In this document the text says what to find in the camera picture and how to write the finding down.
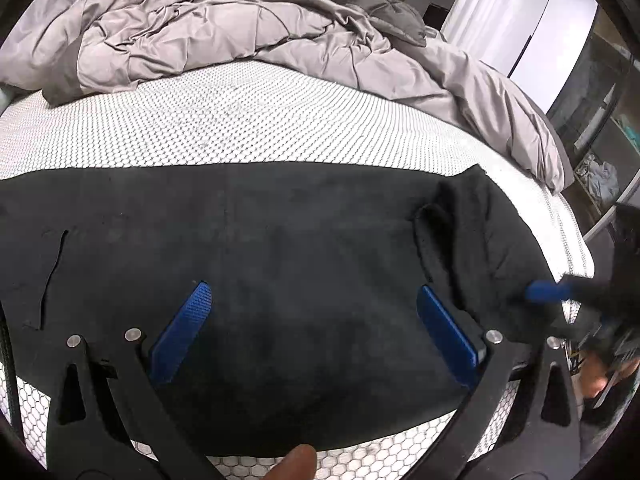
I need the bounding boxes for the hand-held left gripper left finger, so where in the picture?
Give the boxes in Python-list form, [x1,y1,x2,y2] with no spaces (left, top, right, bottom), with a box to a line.
[47,281,222,480]

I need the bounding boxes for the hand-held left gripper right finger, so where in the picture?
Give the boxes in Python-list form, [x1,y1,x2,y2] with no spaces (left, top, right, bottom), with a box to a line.
[400,285,583,480]

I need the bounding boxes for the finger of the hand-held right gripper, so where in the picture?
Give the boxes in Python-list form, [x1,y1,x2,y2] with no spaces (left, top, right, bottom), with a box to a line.
[522,274,607,306]
[545,320,602,350]

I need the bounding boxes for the black pants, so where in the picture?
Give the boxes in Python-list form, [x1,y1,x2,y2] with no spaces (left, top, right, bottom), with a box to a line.
[0,162,571,456]

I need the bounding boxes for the person's right hand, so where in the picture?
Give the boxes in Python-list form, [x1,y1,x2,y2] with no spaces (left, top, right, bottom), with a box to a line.
[581,352,613,400]

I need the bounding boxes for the person's left hand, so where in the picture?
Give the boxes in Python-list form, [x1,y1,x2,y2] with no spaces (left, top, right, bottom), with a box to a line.
[260,444,318,480]

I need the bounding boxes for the dark glass cabinet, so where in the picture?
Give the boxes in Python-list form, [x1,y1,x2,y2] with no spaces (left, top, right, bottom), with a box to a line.
[547,10,640,241]

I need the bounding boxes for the white honeycomb mattress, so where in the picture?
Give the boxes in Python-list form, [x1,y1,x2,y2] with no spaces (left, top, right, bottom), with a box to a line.
[0,57,596,480]

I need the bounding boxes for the white wardrobe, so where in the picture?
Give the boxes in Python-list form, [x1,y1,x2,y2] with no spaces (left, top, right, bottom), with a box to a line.
[510,0,601,111]

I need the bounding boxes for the white curtain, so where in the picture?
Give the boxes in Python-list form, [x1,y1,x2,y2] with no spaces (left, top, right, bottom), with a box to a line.
[442,0,556,78]

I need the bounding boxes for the grey quilted duvet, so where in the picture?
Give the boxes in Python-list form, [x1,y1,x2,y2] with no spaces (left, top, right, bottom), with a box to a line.
[0,0,567,193]

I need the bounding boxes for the dark grey quilted blanket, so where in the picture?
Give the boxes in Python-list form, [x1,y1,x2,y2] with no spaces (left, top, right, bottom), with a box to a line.
[302,0,431,47]

